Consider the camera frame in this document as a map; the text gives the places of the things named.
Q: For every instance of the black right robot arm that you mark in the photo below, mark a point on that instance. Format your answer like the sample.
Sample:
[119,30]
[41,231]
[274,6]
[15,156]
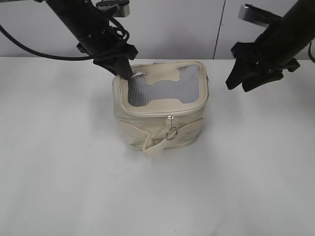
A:
[298,25]

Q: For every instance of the cream bag with silver window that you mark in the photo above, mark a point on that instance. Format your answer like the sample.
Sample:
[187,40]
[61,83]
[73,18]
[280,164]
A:
[155,91]

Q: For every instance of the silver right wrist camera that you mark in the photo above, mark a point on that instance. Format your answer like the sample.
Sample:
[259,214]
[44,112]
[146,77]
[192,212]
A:
[257,16]

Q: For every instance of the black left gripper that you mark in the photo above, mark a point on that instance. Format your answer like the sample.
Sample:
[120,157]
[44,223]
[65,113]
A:
[108,47]

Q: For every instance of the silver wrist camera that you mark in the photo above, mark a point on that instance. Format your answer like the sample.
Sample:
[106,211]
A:
[114,8]
[257,16]

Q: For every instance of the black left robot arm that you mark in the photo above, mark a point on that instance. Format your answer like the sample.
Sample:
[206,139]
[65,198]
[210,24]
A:
[73,12]

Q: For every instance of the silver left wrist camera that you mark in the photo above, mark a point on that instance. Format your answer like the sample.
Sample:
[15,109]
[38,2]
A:
[114,8]

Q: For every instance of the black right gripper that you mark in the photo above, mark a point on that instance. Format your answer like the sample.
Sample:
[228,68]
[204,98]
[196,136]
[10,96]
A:
[262,61]

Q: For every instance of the silver zipper pull with ring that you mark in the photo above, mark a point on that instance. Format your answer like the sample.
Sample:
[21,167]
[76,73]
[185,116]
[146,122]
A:
[172,131]

